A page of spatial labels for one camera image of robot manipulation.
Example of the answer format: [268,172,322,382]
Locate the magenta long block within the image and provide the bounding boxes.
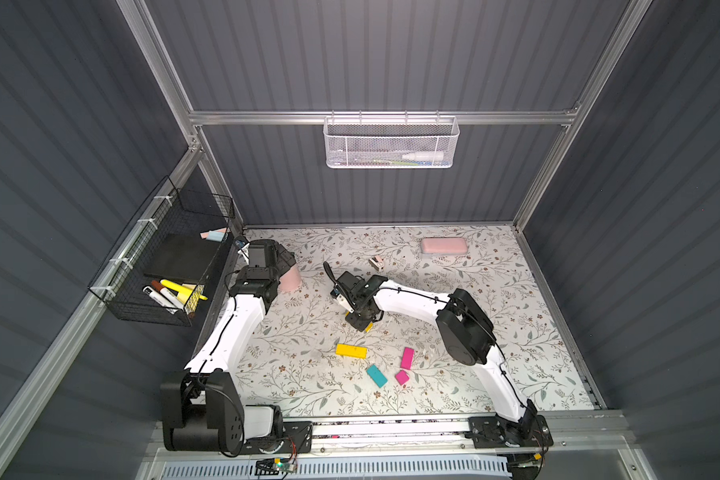
[400,347,415,370]

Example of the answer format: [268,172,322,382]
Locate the teal block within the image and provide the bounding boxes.
[366,364,388,388]

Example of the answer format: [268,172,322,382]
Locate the magenta small block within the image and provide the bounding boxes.
[394,370,410,386]

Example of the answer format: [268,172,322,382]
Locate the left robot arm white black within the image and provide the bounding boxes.
[160,237,296,457]

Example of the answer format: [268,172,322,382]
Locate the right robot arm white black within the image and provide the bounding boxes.
[323,262,543,446]

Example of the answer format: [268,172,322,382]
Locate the pink pen cup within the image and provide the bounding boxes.
[278,265,302,293]

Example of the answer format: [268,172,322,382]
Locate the pastel sticky notes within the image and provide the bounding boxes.
[200,228,228,243]

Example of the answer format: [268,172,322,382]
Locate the black notebook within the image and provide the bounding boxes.
[143,234,221,283]

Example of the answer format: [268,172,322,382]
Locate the yellow highlighter marker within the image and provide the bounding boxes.
[160,279,207,304]

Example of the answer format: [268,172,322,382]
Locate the white marker in basket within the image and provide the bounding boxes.
[143,286,178,314]

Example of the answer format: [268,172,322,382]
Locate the white bottle in basket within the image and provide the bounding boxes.
[402,151,445,165]

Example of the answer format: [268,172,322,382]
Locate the small green circuit board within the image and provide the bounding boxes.
[254,458,298,477]

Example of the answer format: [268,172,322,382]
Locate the black wire basket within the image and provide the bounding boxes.
[89,179,236,327]

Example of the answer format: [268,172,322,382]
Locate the white wire basket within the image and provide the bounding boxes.
[323,114,460,169]

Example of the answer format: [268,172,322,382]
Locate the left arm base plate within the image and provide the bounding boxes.
[242,421,314,456]

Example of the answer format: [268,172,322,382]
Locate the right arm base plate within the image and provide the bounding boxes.
[465,415,554,450]

